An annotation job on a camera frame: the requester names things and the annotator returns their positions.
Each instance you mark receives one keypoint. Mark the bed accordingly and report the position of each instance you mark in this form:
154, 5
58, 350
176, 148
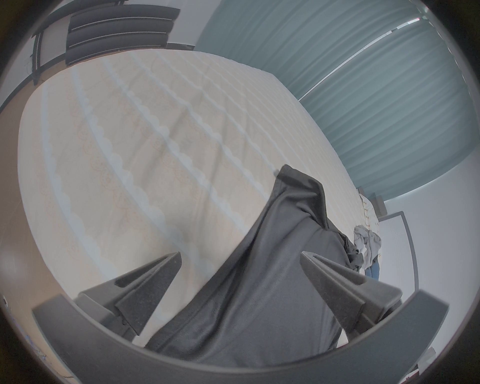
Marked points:
150, 150

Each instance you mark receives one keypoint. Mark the blue-green curtain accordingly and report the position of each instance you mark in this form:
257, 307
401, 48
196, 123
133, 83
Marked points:
281, 41
393, 120

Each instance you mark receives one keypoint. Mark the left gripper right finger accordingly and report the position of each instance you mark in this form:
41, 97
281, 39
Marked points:
337, 296

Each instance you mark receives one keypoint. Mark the black T-shirt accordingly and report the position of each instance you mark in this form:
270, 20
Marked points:
262, 292

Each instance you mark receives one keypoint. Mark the grey bedside table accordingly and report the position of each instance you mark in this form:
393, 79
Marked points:
378, 204

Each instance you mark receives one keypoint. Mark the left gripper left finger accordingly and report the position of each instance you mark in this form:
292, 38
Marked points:
142, 300

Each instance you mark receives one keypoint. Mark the black dressing table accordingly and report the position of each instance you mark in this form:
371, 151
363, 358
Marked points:
37, 48

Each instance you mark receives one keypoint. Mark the white printed pillow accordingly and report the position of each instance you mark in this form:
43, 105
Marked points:
369, 212

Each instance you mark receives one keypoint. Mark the pile of clothes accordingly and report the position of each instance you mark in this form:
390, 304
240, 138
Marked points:
369, 243

